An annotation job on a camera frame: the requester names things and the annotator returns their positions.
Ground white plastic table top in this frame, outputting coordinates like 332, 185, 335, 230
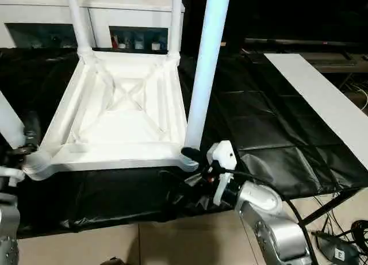
22, 48, 200, 182

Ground black work mat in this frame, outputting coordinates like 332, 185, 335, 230
0, 45, 368, 239

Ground dark thin rod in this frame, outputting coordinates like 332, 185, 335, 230
300, 187, 363, 225

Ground white flat panel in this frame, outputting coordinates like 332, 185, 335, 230
263, 52, 368, 174

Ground white glass-door cabinet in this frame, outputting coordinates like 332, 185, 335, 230
0, 0, 186, 55

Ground grey floor device with label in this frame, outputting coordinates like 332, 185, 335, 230
312, 230, 362, 265

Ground dark long shelf board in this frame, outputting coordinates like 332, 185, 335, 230
243, 37, 368, 67

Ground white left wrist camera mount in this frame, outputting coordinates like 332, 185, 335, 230
0, 164, 26, 189

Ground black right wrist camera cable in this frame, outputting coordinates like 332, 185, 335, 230
214, 166, 317, 265

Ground black coiled floor cables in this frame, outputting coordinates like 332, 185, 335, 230
349, 218, 368, 246

